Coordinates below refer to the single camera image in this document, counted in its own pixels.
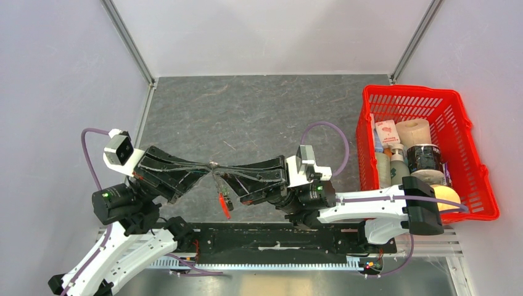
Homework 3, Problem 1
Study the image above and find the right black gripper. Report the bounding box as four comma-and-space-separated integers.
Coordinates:
213, 156, 303, 215

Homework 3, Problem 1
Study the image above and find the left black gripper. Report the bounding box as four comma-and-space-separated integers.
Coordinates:
131, 142, 215, 204

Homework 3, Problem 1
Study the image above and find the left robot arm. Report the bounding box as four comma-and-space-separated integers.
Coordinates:
48, 144, 212, 295

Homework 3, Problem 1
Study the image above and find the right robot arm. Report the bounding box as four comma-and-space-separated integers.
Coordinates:
209, 155, 443, 252

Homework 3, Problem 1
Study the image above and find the grey green bottle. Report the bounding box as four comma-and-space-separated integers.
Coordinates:
375, 152, 392, 188

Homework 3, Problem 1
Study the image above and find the white red carton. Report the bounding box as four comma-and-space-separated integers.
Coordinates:
375, 120, 401, 149

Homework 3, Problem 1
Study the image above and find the green soap dispenser bottle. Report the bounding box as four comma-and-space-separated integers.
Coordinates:
390, 143, 410, 185

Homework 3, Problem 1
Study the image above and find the toilet paper roll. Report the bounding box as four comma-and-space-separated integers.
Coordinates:
395, 118, 432, 149

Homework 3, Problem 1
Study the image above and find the yellow round sponge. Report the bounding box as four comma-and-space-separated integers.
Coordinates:
431, 184, 461, 212

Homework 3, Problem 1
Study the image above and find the red plastic basket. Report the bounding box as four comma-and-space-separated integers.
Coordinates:
356, 85, 500, 224

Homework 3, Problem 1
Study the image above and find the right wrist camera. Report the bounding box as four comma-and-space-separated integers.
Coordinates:
286, 145, 332, 187

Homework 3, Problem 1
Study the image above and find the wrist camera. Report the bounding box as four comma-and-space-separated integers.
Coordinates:
286, 145, 332, 187
103, 129, 145, 177

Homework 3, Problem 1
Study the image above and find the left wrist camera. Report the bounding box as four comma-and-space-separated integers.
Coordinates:
103, 129, 145, 177

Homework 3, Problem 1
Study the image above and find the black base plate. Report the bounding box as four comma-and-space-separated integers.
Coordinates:
175, 223, 397, 265

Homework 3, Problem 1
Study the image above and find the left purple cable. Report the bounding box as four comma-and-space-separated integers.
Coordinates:
60, 128, 117, 296

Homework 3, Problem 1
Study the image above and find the purple cable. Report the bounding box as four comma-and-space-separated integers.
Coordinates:
300, 121, 470, 213
60, 128, 117, 296

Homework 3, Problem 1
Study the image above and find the white cable duct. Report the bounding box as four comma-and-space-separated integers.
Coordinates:
146, 256, 372, 272

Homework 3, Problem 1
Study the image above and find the left aluminium frame post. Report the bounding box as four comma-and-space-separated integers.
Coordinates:
100, 0, 155, 86

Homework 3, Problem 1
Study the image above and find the aluminium frame post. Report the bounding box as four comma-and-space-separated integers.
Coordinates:
100, 0, 155, 86
389, 0, 444, 84

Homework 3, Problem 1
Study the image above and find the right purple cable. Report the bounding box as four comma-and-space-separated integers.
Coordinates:
300, 121, 470, 213

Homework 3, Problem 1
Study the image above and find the right aluminium frame post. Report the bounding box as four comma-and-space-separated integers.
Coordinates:
389, 0, 444, 84

